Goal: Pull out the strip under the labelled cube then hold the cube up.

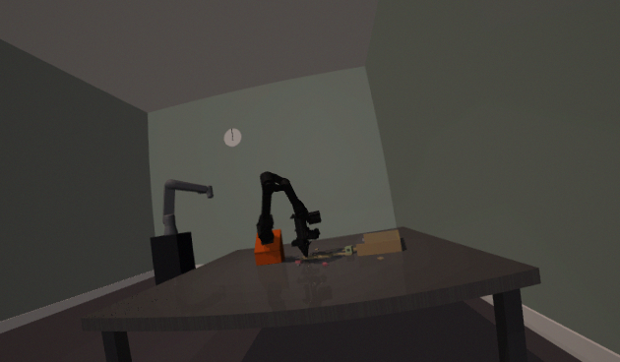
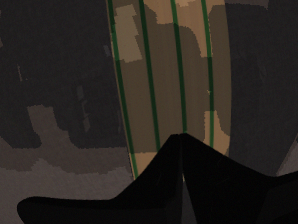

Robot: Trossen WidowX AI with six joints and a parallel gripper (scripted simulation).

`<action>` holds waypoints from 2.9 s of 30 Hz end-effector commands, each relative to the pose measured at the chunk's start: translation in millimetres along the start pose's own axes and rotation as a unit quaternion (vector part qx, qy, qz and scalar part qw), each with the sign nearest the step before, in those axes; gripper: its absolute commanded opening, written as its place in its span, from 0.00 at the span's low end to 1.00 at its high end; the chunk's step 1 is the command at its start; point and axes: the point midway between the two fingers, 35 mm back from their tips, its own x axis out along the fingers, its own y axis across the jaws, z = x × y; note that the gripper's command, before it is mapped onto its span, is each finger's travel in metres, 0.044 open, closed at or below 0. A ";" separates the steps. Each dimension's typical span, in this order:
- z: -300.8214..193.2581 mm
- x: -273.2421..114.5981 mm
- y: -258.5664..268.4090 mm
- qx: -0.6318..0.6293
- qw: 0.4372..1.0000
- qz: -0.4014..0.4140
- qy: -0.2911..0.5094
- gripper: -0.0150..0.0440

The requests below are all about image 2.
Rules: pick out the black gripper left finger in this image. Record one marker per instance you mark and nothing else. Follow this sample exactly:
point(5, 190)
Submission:
point(155, 197)

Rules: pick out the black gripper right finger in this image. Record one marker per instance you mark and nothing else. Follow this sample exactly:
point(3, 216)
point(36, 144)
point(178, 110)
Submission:
point(224, 192)

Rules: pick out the tan striped strip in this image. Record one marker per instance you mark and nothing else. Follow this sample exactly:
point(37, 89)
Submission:
point(173, 75)

